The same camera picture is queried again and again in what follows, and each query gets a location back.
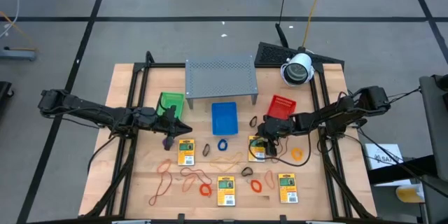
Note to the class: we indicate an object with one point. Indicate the blue coil wristband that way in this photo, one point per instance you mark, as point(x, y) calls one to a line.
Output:
point(218, 145)

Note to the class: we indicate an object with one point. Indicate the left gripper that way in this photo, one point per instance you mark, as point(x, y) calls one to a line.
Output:
point(167, 124)

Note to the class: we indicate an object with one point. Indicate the black bar on floor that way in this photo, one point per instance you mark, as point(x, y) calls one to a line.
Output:
point(281, 35)

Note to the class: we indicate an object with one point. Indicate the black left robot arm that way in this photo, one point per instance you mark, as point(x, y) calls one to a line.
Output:
point(87, 110)

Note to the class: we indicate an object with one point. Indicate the yellow green crayon box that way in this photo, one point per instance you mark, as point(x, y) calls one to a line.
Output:
point(185, 154)
point(226, 196)
point(258, 154)
point(288, 192)

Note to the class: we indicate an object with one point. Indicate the tan rubber band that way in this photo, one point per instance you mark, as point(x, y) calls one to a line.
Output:
point(227, 162)

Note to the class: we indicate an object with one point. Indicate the yellow container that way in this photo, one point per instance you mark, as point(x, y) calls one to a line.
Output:
point(409, 194)

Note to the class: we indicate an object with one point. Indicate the small black block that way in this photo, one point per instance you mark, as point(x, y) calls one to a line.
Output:
point(243, 172)
point(204, 151)

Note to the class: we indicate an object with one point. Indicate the green plastic basket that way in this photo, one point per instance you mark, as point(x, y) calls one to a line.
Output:
point(171, 99)

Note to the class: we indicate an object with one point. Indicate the white cardboard box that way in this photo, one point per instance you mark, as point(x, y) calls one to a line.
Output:
point(381, 150)

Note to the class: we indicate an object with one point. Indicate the black board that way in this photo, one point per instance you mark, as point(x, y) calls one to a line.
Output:
point(420, 164)

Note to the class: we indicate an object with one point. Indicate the black object at floor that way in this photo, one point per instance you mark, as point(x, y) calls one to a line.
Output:
point(5, 92)

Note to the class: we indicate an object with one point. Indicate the red plastic basket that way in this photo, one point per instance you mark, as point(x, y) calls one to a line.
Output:
point(281, 106)

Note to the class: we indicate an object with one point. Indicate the long orange rubber band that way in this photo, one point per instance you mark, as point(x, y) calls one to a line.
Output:
point(171, 183)

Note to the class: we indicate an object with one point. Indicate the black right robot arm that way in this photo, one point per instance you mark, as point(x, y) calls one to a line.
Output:
point(350, 110)

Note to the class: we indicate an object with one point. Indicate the black wide elastic band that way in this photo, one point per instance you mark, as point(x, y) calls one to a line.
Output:
point(250, 122)

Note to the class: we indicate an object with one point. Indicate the red rubber band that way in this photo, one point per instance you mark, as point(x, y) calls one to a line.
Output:
point(196, 170)

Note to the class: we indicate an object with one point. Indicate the grey perforated metal shelf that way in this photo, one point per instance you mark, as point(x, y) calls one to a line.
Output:
point(220, 77)

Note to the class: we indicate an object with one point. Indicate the grey cabinet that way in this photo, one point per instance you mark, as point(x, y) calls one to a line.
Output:
point(435, 129)

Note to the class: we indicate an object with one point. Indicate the black table clamp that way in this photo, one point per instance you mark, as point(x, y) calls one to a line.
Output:
point(180, 218)
point(283, 218)

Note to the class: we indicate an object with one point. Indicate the white round camera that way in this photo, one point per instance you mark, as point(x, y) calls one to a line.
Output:
point(297, 70)

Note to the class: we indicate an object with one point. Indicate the black perforated panel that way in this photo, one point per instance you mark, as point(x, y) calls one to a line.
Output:
point(273, 54)

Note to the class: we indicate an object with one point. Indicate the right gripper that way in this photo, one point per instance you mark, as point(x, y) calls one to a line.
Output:
point(281, 127)

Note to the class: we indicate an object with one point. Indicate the red coil wristband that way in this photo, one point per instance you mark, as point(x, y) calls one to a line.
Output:
point(251, 186)
point(201, 189)

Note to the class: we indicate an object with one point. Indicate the blue plastic basket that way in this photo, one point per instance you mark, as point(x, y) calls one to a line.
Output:
point(224, 119)

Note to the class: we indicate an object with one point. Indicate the grey stand foot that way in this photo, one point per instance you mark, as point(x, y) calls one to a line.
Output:
point(17, 55)

